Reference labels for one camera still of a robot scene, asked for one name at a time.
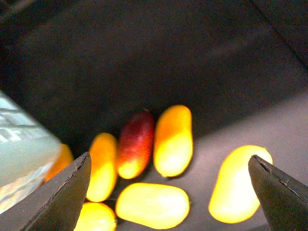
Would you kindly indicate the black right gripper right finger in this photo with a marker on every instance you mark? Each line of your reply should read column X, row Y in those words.
column 284, row 200

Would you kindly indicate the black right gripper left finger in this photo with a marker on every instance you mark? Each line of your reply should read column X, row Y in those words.
column 54, row 206

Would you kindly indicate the light blue plastic basket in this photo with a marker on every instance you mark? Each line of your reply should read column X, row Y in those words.
column 27, row 153

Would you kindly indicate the red yellow mango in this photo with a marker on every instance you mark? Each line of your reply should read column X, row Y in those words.
column 135, row 145

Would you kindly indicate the black lower fruit tray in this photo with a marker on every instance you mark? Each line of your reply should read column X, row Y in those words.
column 82, row 67

